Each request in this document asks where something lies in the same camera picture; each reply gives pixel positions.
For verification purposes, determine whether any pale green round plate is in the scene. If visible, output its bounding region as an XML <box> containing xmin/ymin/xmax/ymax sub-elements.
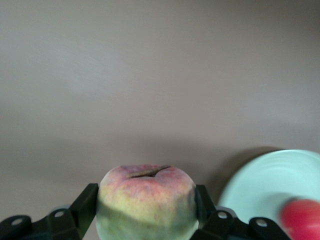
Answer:
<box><xmin>219</xmin><ymin>149</ymin><xmax>320</xmax><ymax>240</ymax></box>

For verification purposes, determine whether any brown table cover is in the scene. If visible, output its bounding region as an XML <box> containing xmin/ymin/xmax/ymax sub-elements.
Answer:
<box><xmin>0</xmin><ymin>0</ymin><xmax>320</xmax><ymax>240</ymax></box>

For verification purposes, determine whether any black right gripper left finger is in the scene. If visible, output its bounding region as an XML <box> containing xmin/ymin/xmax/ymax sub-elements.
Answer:
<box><xmin>0</xmin><ymin>183</ymin><xmax>99</xmax><ymax>240</ymax></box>

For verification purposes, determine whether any yellow pink peach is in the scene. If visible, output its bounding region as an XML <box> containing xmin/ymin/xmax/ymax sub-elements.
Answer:
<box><xmin>95</xmin><ymin>164</ymin><xmax>198</xmax><ymax>240</ymax></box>

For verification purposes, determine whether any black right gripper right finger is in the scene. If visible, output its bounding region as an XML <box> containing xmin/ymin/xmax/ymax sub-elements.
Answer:
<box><xmin>192</xmin><ymin>184</ymin><xmax>292</xmax><ymax>240</ymax></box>

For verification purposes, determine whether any red apple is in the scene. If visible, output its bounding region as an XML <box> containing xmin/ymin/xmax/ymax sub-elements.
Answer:
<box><xmin>279</xmin><ymin>198</ymin><xmax>320</xmax><ymax>240</ymax></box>

